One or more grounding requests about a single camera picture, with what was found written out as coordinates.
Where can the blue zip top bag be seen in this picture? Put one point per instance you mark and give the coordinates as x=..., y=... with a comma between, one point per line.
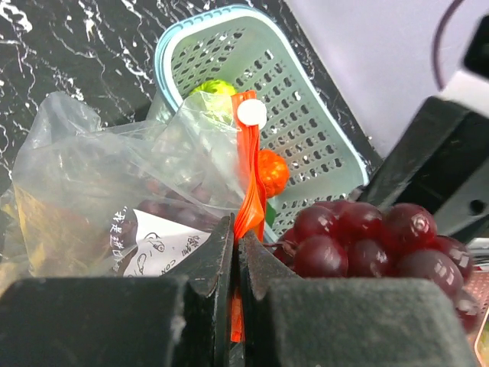
x=11, y=244

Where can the green lime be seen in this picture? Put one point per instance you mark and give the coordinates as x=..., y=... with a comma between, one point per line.
x=270, y=215

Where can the white plastic basket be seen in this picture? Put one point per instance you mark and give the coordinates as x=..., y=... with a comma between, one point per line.
x=244, y=47

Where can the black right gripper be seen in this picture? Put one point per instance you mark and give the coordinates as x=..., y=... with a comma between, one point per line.
x=441, y=161

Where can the orange pumpkin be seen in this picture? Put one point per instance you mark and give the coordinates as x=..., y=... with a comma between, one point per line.
x=273, y=171

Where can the orange zip plastic bag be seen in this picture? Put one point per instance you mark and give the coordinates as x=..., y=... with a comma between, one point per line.
x=135, y=200

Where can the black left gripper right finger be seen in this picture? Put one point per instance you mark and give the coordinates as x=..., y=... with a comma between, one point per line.
x=291, y=321

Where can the purple grapes bunch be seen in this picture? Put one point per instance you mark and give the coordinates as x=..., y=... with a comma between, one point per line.
x=345, y=239

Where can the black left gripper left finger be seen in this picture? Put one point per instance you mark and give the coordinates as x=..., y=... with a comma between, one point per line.
x=178, y=319

